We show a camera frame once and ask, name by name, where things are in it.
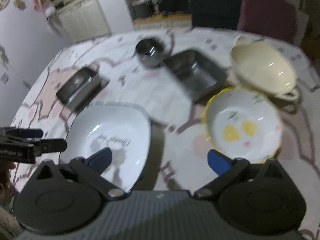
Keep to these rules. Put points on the low white drawer bench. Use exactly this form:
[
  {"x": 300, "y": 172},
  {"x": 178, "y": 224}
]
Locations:
[{"x": 162, "y": 21}]

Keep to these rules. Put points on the small rectangular steel tray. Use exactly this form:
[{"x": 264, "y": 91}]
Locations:
[{"x": 81, "y": 88}]

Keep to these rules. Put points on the large rectangular steel tray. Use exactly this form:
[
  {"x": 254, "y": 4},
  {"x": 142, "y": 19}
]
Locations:
[{"x": 198, "y": 74}]

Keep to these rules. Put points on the cream bowl with handles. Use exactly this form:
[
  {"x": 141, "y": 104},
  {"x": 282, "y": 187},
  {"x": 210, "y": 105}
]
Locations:
[{"x": 260, "y": 66}]

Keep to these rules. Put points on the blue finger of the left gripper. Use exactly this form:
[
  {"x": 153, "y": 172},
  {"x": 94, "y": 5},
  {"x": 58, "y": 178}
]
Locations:
[
  {"x": 22, "y": 132},
  {"x": 43, "y": 146}
]

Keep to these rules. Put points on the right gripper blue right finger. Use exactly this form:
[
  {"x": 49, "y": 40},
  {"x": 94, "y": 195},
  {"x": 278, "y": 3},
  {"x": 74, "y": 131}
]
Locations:
[{"x": 228, "y": 171}]

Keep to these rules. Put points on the dark blue cushion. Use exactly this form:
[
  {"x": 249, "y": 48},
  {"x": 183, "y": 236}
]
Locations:
[{"x": 222, "y": 14}]

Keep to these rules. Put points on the round steel bowl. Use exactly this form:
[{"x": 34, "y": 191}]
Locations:
[{"x": 150, "y": 52}]

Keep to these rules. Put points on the grey trash bin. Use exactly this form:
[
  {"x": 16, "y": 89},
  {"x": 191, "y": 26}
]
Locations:
[{"x": 141, "y": 10}]

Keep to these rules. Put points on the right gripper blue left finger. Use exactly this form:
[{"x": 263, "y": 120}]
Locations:
[{"x": 89, "y": 171}]

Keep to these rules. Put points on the yellow rimmed floral plate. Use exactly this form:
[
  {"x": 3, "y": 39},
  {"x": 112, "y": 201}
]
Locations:
[{"x": 243, "y": 123}]

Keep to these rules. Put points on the white cabinet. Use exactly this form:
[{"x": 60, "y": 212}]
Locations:
[{"x": 82, "y": 20}]

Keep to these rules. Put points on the bear pattern tablecloth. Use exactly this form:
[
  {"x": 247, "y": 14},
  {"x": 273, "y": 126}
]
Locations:
[{"x": 180, "y": 145}]

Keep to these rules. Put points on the maroon cushion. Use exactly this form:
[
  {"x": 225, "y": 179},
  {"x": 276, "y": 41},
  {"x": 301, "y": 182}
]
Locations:
[{"x": 271, "y": 18}]

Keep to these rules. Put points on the white square plate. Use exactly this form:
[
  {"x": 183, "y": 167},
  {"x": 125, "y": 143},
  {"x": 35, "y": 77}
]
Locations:
[{"x": 124, "y": 128}]

